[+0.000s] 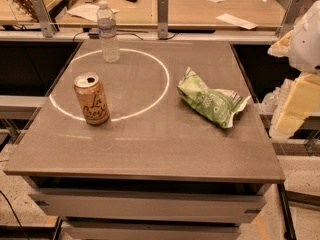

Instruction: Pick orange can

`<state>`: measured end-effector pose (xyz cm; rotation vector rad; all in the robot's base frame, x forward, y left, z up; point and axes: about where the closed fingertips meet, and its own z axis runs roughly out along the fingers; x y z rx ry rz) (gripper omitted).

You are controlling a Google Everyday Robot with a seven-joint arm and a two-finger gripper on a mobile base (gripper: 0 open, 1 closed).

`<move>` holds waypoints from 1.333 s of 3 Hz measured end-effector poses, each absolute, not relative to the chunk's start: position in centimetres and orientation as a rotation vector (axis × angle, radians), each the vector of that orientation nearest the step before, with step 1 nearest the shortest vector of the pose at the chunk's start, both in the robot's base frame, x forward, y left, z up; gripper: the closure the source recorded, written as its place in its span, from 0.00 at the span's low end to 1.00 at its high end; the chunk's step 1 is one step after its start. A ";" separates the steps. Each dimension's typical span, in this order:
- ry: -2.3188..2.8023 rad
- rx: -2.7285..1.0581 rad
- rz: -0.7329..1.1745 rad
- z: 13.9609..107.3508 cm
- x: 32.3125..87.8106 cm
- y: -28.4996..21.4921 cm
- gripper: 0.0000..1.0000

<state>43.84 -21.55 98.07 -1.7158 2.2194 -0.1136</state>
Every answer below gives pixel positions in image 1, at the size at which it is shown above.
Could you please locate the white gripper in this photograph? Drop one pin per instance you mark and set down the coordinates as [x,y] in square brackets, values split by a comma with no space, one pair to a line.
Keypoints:
[305,44]

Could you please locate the orange LaCroix can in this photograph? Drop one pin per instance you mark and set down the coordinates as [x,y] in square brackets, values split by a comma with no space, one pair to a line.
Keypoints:
[91,97]

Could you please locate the green chip bag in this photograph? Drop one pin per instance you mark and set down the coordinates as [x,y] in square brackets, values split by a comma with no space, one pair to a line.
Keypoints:
[218,105]

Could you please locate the white paper sheet right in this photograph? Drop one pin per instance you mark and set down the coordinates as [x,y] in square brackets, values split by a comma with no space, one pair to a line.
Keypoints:
[237,21]

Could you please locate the wooden back desk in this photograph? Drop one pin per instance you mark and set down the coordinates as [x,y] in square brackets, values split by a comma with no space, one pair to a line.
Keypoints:
[202,14]

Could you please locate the clear plastic water bottle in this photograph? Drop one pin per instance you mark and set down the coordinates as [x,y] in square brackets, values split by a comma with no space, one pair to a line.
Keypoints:
[107,33]

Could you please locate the white paper sheet left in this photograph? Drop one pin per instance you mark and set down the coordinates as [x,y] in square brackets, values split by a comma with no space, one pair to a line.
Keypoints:
[95,13]

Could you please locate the white drawer cabinet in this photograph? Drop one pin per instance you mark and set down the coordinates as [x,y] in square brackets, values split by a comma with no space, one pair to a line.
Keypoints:
[148,215]

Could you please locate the grey metal bracket right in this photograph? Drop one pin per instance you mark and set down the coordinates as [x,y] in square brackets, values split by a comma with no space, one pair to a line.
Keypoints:
[290,16]

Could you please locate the grey metal bracket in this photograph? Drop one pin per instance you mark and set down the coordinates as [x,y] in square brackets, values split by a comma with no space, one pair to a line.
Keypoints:
[48,28]
[162,16]
[290,16]

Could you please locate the grey metal bracket middle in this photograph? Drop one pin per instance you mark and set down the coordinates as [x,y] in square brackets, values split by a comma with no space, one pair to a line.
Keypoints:
[162,16]

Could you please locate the grey metal bracket left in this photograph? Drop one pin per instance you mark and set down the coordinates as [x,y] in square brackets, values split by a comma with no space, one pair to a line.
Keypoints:
[48,28]

